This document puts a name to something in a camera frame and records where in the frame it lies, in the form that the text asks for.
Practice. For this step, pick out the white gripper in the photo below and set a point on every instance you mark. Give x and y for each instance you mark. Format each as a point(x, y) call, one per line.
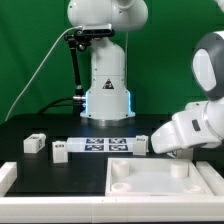
point(185, 130)

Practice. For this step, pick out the white square tabletop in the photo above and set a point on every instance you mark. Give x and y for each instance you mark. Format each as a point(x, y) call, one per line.
point(153, 177)

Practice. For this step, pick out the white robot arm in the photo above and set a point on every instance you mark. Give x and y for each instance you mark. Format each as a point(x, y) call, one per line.
point(108, 100)

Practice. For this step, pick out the white U-shaped fence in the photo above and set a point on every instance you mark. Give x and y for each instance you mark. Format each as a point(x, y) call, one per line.
point(119, 209)

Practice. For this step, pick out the white base with AprilTags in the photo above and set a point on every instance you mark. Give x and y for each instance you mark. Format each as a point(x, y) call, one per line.
point(100, 144)

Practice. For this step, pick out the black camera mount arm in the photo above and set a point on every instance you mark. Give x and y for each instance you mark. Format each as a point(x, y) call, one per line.
point(78, 102)

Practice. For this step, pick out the black camera on mount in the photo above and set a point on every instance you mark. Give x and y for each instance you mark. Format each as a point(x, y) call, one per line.
point(97, 30)

